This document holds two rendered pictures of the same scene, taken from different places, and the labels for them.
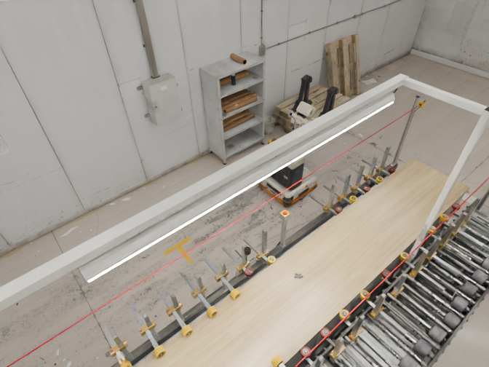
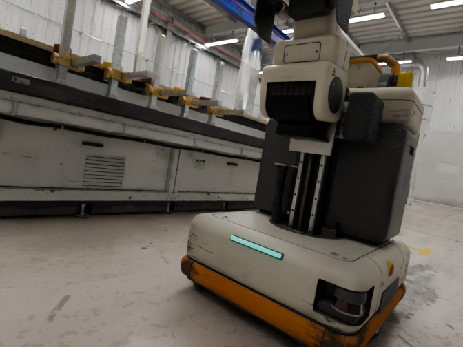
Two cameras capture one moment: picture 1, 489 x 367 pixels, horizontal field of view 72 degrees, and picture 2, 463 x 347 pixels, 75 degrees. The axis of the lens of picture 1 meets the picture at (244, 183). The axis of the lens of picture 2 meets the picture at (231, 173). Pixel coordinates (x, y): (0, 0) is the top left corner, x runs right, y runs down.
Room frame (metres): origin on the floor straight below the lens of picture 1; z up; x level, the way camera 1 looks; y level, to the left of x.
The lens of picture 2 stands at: (4.80, -1.20, 0.50)
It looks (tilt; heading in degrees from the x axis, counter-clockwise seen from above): 3 degrees down; 169
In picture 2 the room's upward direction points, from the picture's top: 9 degrees clockwise
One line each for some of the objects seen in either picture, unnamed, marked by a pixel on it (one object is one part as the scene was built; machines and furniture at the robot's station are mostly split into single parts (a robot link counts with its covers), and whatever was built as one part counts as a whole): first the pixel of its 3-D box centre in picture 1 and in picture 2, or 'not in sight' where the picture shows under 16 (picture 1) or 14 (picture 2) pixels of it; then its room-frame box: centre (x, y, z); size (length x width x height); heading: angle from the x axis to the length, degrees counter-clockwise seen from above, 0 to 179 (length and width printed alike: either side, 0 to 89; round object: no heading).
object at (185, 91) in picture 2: (351, 186); (164, 93); (2.94, -1.30, 0.80); 0.43 x 0.03 x 0.04; 38
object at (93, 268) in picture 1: (273, 161); not in sight; (1.60, -0.19, 2.34); 2.40 x 0.12 x 0.08; 128
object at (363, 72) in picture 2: not in sight; (345, 80); (3.68, -0.58, 0.87); 0.23 x 0.15 x 0.11; 39
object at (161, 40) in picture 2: (358, 180); (156, 76); (2.93, -1.36, 0.89); 0.04 x 0.04 x 0.48; 38
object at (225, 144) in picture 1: (235, 110); not in sight; (4.83, 0.11, 0.78); 0.90 x 0.45 x 1.55; 128
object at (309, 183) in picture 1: (288, 181); (300, 258); (3.75, -0.67, 0.16); 0.67 x 0.64 x 0.25; 129
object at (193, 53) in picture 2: (345, 189); (188, 86); (2.78, -1.16, 0.91); 0.04 x 0.04 x 0.48; 38
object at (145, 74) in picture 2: (364, 175); (126, 76); (3.10, -1.49, 0.82); 0.43 x 0.03 x 0.04; 38
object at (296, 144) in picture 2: not in sight; (322, 113); (3.90, -0.76, 0.68); 0.28 x 0.27 x 0.25; 39
